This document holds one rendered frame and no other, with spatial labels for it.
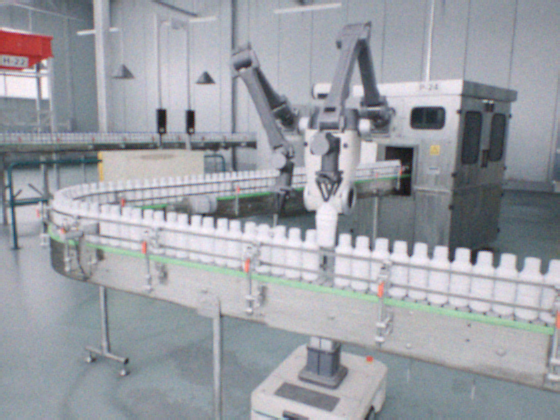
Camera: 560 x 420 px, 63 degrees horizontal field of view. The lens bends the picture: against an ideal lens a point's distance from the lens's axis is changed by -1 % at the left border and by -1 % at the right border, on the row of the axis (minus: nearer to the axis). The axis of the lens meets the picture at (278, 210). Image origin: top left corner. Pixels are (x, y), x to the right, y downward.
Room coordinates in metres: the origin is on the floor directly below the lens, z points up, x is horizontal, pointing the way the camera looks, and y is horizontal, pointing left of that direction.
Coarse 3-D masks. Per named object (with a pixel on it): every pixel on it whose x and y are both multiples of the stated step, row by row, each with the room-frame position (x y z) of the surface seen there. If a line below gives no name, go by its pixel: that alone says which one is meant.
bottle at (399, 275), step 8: (400, 248) 1.34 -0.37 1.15; (392, 256) 1.35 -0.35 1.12; (400, 256) 1.34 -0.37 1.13; (408, 256) 1.36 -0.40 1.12; (392, 272) 1.34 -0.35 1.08; (400, 272) 1.33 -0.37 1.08; (408, 272) 1.35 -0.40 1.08; (392, 280) 1.34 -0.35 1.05; (400, 280) 1.33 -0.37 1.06; (392, 288) 1.34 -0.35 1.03; (392, 296) 1.34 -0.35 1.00; (400, 296) 1.33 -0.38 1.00
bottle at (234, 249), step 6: (234, 222) 1.64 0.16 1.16; (234, 228) 1.61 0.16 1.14; (228, 234) 1.61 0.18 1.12; (234, 234) 1.60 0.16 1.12; (240, 234) 1.61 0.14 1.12; (228, 246) 1.61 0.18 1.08; (234, 246) 1.60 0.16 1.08; (240, 246) 1.61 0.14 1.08; (228, 252) 1.61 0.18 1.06; (234, 252) 1.60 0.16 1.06; (240, 252) 1.61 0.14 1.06; (228, 264) 1.61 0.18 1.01; (234, 264) 1.60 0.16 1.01; (240, 264) 1.61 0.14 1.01
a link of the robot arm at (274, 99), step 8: (240, 48) 1.90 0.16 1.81; (248, 48) 1.84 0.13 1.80; (232, 56) 1.83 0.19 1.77; (240, 56) 1.81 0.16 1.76; (248, 56) 1.80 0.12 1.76; (232, 64) 1.81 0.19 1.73; (240, 64) 1.81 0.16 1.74; (248, 64) 1.82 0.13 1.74; (256, 72) 1.94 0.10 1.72; (264, 80) 1.98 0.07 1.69; (264, 88) 2.01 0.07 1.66; (272, 88) 2.06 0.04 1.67; (272, 96) 2.05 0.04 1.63; (280, 96) 2.11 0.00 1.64; (272, 104) 2.08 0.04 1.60; (280, 104) 2.09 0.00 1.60; (288, 104) 2.11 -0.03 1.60; (272, 112) 2.11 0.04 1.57; (288, 112) 2.12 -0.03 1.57
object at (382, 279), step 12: (72, 216) 1.94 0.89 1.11; (60, 228) 1.86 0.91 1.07; (156, 228) 1.73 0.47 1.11; (144, 240) 1.67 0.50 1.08; (156, 240) 1.73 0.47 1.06; (144, 252) 1.67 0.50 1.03; (252, 252) 1.49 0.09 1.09; (252, 264) 1.53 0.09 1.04; (384, 264) 1.33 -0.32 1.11; (384, 276) 1.27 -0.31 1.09; (384, 288) 1.28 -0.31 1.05; (252, 300) 1.47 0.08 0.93; (252, 312) 1.47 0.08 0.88; (552, 312) 1.13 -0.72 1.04; (384, 324) 1.27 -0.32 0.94; (384, 336) 1.28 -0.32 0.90; (552, 348) 1.08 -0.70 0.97; (552, 360) 1.07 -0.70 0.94; (552, 372) 1.07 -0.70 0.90; (552, 384) 1.07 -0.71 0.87
